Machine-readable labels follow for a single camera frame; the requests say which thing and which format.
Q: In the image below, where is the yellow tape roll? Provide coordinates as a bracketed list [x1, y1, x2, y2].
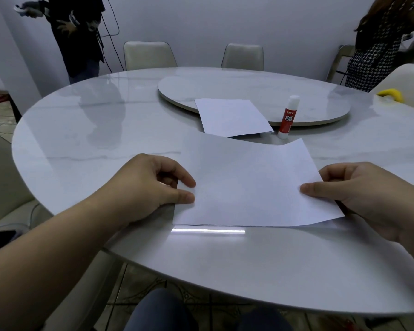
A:
[376, 88, 404, 103]

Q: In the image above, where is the small white paper sheet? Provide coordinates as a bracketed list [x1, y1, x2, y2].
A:
[194, 98, 274, 138]

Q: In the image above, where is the beige cushioned seat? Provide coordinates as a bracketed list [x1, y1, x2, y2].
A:
[0, 127, 54, 259]

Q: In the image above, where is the black hanging cable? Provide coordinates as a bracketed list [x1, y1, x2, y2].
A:
[97, 0, 126, 73]

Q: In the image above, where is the marble lazy susan turntable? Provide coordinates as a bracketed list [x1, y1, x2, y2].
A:
[157, 74, 352, 127]

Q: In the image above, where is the red and white glue stick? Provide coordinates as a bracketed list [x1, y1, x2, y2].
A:
[277, 95, 301, 140]

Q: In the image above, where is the person's right leg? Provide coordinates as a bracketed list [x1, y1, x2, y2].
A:
[239, 308, 294, 331]

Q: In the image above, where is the person's left leg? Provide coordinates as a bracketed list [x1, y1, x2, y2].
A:
[124, 289, 198, 331]

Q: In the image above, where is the beige dining chair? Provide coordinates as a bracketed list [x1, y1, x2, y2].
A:
[221, 43, 265, 71]
[123, 41, 178, 71]

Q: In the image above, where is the white rounded chair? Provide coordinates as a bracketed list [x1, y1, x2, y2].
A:
[369, 63, 414, 113]

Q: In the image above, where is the person's leg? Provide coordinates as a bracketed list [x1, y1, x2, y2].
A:
[239, 308, 294, 331]
[124, 289, 198, 331]

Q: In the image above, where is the person's left hand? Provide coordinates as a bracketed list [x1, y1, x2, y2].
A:
[97, 153, 197, 233]

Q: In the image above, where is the white handheld controller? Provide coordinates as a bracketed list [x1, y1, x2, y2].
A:
[13, 0, 46, 19]

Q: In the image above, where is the large white paper sheet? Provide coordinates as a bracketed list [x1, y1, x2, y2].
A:
[172, 132, 345, 227]

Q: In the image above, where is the dark frame chair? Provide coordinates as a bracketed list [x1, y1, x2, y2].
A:
[326, 44, 357, 83]

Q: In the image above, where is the person's left forearm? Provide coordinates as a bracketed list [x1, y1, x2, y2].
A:
[0, 194, 132, 331]

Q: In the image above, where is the person's right hand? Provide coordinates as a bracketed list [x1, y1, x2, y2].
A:
[300, 162, 414, 244]

